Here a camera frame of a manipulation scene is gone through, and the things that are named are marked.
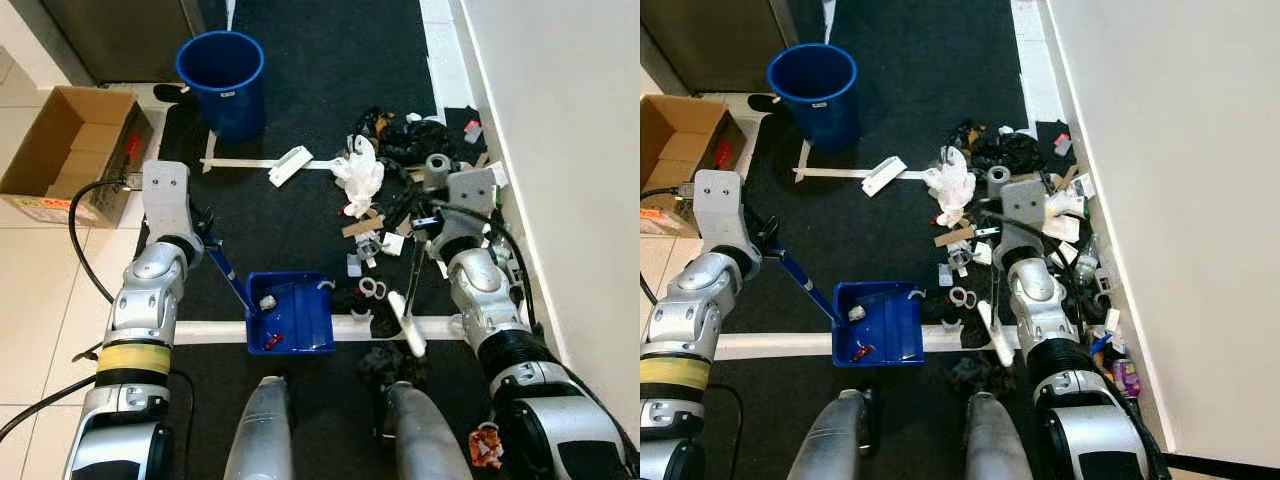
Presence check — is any purple snack packet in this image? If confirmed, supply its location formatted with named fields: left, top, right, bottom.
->
left=1110, top=358, right=1143, bottom=399

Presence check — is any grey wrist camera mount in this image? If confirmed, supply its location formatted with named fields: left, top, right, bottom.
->
left=445, top=168, right=499, bottom=241
left=1000, top=180, right=1051, bottom=256
left=140, top=160, right=201, bottom=251
left=692, top=168, right=756, bottom=263

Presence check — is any black floor mat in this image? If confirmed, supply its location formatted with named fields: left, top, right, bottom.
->
left=165, top=340, right=561, bottom=480
left=150, top=0, right=521, bottom=323
left=740, top=0, right=1111, bottom=333
left=700, top=355, right=1161, bottom=480

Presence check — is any wide white floor tape band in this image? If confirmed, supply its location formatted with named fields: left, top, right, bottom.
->
left=175, top=313, right=466, bottom=346
left=712, top=325, right=1026, bottom=361

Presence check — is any thin white tape strip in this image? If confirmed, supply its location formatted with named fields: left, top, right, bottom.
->
left=795, top=140, right=931, bottom=183
left=203, top=130, right=341, bottom=173

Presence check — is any black rag with white rings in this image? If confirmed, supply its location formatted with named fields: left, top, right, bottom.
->
left=350, top=275, right=403, bottom=341
left=940, top=285, right=991, bottom=349

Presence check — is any open brown cardboard box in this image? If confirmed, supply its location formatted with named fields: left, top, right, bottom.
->
left=640, top=93, right=746, bottom=239
left=0, top=85, right=154, bottom=229

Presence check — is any white plastic block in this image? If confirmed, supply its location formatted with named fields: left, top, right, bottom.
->
left=862, top=155, right=908, bottom=198
left=268, top=145, right=313, bottom=188

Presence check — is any white brush with black handle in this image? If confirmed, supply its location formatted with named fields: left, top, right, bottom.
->
left=388, top=232, right=429, bottom=359
left=975, top=250, right=1017, bottom=367

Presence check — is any silver robot leg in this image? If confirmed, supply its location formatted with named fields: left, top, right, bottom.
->
left=222, top=375, right=296, bottom=480
left=380, top=380, right=471, bottom=480
left=790, top=388, right=881, bottom=480
left=965, top=390, right=1046, bottom=480

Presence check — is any orange snack wrapper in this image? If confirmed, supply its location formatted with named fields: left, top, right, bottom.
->
left=468, top=423, right=505, bottom=469

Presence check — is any silver left robot leg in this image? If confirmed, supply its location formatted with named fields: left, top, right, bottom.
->
left=790, top=388, right=881, bottom=480
left=222, top=375, right=296, bottom=480

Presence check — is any grey metal door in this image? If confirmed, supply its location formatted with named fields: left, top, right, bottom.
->
left=655, top=0, right=801, bottom=94
left=40, top=0, right=231, bottom=84

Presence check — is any silver right robot leg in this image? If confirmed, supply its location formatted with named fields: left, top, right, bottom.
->
left=380, top=380, right=471, bottom=480
left=965, top=390, right=1046, bottom=480

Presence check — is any blue plastic dustpan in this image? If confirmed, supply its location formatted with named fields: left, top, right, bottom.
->
left=205, top=235, right=336, bottom=356
left=775, top=248, right=926, bottom=368

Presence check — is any blue plastic bucket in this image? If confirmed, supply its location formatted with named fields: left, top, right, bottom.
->
left=175, top=30, right=266, bottom=143
left=767, top=43, right=859, bottom=153

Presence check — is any white crumpled plastic bag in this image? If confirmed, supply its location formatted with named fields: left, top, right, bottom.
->
left=922, top=145, right=976, bottom=228
left=332, top=135, right=386, bottom=218

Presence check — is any black baseboard strip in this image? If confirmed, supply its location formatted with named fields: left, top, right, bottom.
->
left=1165, top=455, right=1280, bottom=479

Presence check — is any white crumpled paper bag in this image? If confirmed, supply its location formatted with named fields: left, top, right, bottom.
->
left=1045, top=190, right=1086, bottom=241

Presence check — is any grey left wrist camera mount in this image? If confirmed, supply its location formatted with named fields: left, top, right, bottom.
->
left=140, top=160, right=201, bottom=251
left=692, top=168, right=756, bottom=263

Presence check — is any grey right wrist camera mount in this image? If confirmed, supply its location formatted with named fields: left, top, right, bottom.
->
left=1000, top=180, right=1051, bottom=256
left=445, top=168, right=499, bottom=241

